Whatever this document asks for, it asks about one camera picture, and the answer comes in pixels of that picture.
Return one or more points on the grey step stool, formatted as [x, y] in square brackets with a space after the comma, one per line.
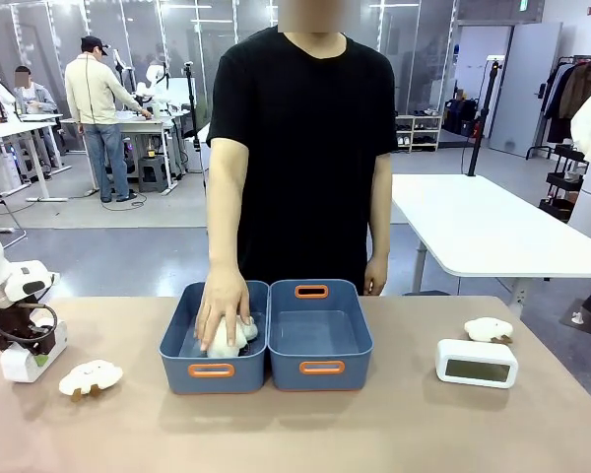
[152, 175]

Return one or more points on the clothes rack with coats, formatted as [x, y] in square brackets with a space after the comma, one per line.
[573, 93]

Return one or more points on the person's right hand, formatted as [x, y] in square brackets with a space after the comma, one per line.
[221, 300]

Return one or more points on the man in cream sweater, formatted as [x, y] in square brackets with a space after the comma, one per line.
[98, 108]

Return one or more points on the black camera tripod pole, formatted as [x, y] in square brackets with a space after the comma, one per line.
[193, 98]

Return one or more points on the person's left forearm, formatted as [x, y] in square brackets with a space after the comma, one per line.
[380, 207]

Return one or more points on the white workbench desk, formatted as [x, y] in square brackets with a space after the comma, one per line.
[148, 123]

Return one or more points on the white shoe rack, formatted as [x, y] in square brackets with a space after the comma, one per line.
[418, 132]

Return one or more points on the white rectangular table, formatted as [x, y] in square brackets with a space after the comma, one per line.
[482, 226]

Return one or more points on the seated person grey jacket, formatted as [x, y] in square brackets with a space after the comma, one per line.
[32, 98]

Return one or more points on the black tripod stand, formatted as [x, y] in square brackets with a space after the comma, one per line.
[482, 113]

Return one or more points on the black utility cart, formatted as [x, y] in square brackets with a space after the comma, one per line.
[564, 182]

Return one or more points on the white plush sheep toy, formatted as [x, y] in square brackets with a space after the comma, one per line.
[89, 377]
[236, 335]
[487, 329]

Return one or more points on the white standing desk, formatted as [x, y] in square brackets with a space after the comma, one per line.
[15, 143]

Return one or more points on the person's torso black t-shirt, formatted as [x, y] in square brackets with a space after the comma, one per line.
[300, 148]

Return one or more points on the person's left hand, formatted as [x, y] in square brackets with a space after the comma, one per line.
[374, 278]

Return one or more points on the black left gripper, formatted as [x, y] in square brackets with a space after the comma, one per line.
[27, 329]

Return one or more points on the grey door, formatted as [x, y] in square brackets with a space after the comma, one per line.
[519, 88]

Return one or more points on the person's right forearm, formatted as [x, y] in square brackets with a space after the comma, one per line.
[224, 207]

